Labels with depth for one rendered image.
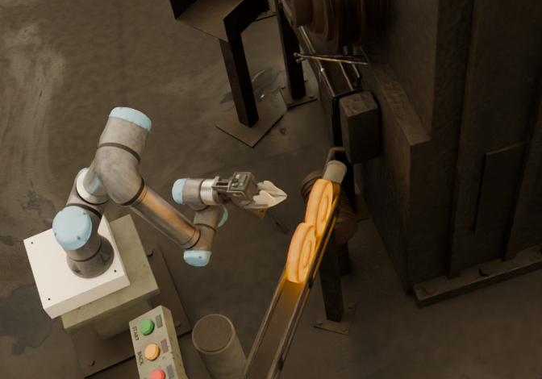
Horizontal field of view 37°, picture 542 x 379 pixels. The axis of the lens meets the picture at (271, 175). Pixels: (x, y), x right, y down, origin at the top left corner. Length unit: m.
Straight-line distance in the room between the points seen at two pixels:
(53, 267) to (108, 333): 0.35
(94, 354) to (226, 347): 0.77
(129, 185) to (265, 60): 1.55
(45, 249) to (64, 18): 1.58
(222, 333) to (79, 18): 2.13
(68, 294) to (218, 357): 0.59
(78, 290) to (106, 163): 0.63
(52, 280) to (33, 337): 0.43
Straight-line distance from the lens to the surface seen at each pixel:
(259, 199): 2.23
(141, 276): 2.67
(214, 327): 2.28
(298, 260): 2.04
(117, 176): 2.12
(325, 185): 2.16
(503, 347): 2.80
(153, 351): 2.19
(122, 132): 2.15
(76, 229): 2.46
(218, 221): 2.42
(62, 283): 2.66
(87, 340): 2.95
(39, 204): 3.35
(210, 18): 2.90
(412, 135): 2.13
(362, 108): 2.28
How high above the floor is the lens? 2.56
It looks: 54 degrees down
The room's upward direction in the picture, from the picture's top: 12 degrees counter-clockwise
